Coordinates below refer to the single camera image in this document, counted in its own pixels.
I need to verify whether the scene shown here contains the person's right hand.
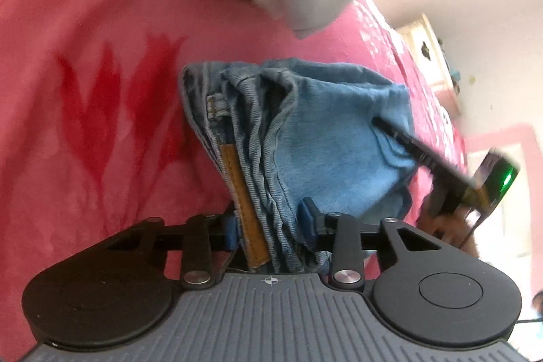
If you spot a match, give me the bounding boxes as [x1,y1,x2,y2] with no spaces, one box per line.
[416,192,481,256]

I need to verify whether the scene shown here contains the cream nightstand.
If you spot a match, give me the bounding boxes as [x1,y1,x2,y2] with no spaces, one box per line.
[396,13,463,93]

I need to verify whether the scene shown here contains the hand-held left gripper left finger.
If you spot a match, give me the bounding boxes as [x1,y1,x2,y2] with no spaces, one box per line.
[106,211,240,290]

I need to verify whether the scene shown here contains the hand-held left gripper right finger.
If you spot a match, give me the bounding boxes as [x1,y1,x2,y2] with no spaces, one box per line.
[298,197,444,290]

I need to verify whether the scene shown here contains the red floral blanket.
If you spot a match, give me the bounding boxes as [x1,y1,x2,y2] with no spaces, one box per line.
[0,0,471,350]

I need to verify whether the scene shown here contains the blue denim jeans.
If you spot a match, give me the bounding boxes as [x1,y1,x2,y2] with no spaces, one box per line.
[182,57,418,273]

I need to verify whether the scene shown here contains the pink white bed headboard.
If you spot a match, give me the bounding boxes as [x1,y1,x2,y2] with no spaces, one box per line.
[462,123,541,261]

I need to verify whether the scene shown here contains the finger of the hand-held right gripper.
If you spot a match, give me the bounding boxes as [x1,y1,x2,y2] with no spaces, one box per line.
[372,116,472,194]

